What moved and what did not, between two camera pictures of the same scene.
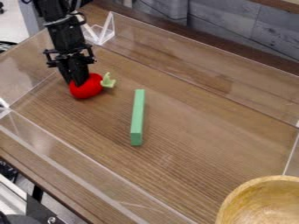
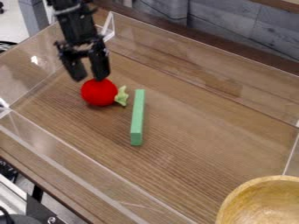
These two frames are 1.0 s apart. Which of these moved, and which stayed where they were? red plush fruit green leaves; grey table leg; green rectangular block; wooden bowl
Moved: red plush fruit green leaves
Stayed: green rectangular block; grey table leg; wooden bowl
